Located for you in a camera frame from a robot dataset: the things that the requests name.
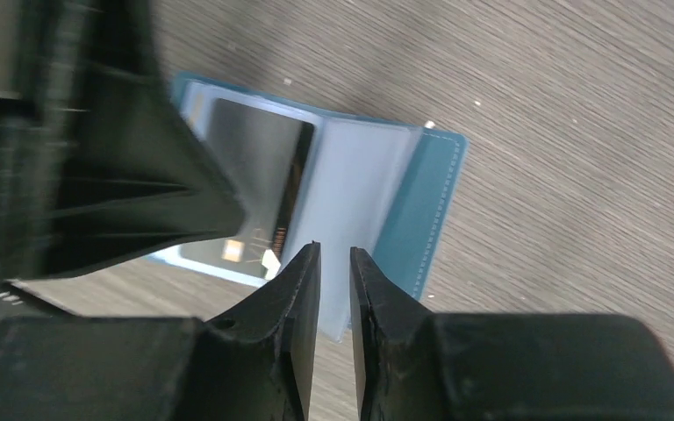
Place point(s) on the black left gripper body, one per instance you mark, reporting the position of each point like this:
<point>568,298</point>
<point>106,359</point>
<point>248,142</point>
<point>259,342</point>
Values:
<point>0,116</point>

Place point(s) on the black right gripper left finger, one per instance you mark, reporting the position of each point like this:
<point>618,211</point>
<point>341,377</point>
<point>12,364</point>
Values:
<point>252,362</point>

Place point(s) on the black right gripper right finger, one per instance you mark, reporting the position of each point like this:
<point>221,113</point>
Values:
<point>415,364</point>

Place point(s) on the blue card holder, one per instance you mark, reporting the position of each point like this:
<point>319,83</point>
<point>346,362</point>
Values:
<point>376,184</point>

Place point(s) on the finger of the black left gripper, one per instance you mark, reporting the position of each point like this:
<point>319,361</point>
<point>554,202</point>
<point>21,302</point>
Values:
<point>98,167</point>

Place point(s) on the black credit card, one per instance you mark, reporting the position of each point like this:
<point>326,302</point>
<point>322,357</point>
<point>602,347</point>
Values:
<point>263,154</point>

